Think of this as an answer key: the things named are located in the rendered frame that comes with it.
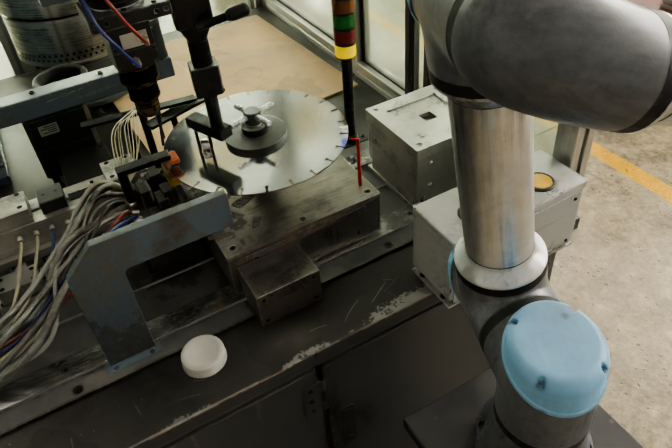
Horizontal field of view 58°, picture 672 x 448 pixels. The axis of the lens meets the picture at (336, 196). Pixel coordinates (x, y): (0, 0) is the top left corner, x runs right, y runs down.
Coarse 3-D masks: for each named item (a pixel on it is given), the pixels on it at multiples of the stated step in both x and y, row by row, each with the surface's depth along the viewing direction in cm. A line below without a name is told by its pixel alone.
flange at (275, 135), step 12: (276, 120) 111; (240, 132) 108; (252, 132) 106; (264, 132) 107; (276, 132) 108; (228, 144) 106; (240, 144) 106; (252, 144) 105; (264, 144) 105; (276, 144) 106
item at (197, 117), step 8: (216, 96) 97; (208, 104) 97; (216, 104) 97; (208, 112) 98; (216, 112) 98; (192, 120) 102; (200, 120) 102; (208, 120) 102; (216, 120) 99; (192, 128) 103; (200, 128) 102; (208, 128) 100; (216, 128) 100; (224, 128) 100; (208, 136) 104; (216, 136) 100; (224, 136) 100; (200, 144) 105
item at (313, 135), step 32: (256, 96) 120; (288, 96) 119; (288, 128) 110; (320, 128) 109; (192, 160) 105; (224, 160) 104; (256, 160) 103; (288, 160) 103; (320, 160) 102; (256, 192) 97
